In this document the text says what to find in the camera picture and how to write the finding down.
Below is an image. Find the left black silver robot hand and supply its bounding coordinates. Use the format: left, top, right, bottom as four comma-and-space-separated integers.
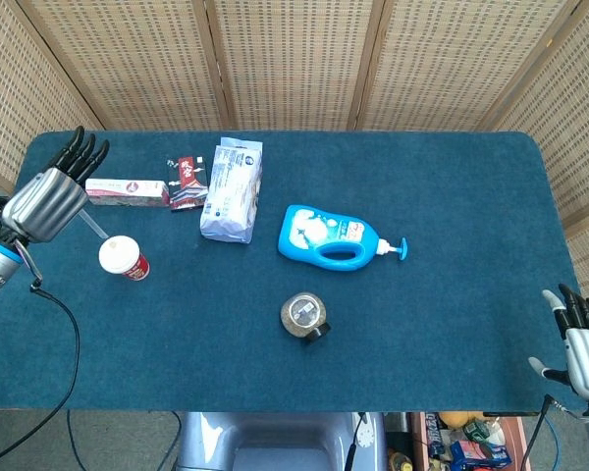
1, 126, 111, 244

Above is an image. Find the clear plastic straw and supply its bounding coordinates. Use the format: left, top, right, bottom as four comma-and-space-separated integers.
78, 209, 112, 242

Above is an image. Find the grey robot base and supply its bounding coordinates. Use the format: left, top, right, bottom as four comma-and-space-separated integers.
176, 411, 389, 471

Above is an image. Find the red paper cup white lid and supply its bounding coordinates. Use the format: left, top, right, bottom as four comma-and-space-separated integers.
98, 235, 151, 283

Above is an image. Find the pink white toothpaste box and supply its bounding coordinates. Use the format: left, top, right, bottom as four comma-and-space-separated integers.
84, 178, 171, 208

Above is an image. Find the orange crate of goods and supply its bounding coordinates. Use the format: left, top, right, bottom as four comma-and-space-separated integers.
411, 411, 531, 471

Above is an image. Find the blue red goods package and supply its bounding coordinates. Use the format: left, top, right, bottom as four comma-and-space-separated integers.
450, 440, 514, 471

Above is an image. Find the black red snack packet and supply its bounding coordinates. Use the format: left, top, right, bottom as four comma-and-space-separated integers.
166, 155, 210, 212

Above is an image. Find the white blue tissue pack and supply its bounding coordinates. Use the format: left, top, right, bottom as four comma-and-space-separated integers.
199, 136, 264, 245

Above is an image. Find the blue table cloth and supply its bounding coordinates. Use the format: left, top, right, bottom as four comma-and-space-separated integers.
0, 130, 585, 413

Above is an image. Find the blue pump detergent bottle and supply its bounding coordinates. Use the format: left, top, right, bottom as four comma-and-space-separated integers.
277, 204, 408, 273

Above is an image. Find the round glass jar black lid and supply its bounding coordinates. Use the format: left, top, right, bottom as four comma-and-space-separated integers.
279, 291, 332, 345

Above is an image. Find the bamboo folding screen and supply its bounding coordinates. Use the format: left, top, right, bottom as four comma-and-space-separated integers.
0, 0, 589, 295

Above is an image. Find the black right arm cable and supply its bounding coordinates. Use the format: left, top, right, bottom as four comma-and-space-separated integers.
521, 394, 555, 471

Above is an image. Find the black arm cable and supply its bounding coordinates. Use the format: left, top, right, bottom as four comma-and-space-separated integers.
521, 394, 555, 471
0, 239, 82, 471

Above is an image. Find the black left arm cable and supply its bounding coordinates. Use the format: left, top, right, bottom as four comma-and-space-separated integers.
0, 239, 82, 471

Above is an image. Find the black cable on robot base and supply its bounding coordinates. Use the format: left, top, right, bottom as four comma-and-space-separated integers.
344, 412, 370, 471

